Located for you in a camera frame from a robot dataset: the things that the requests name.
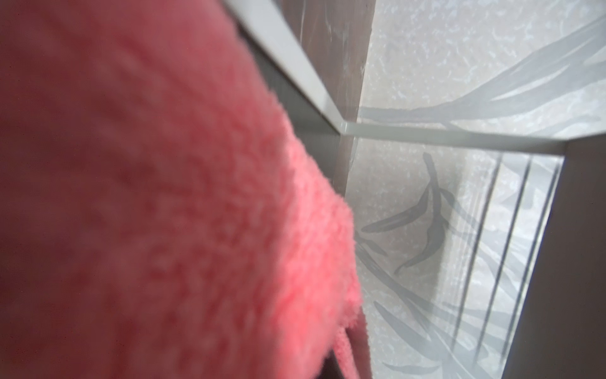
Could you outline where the pink fluffy cloth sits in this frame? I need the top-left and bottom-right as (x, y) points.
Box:
(1, 1), (372, 378)

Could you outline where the white two-tier bookshelf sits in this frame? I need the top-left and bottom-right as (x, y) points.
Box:
(227, 1), (605, 378)

